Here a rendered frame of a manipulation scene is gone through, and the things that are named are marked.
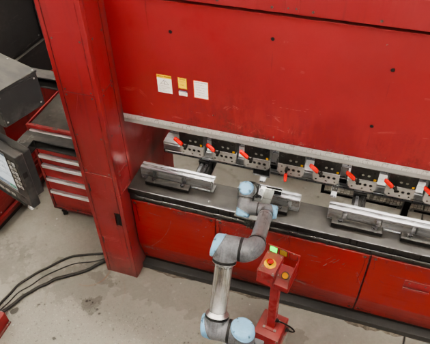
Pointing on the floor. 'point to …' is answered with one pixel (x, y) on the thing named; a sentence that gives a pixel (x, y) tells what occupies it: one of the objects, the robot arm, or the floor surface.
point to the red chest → (59, 160)
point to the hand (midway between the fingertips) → (254, 196)
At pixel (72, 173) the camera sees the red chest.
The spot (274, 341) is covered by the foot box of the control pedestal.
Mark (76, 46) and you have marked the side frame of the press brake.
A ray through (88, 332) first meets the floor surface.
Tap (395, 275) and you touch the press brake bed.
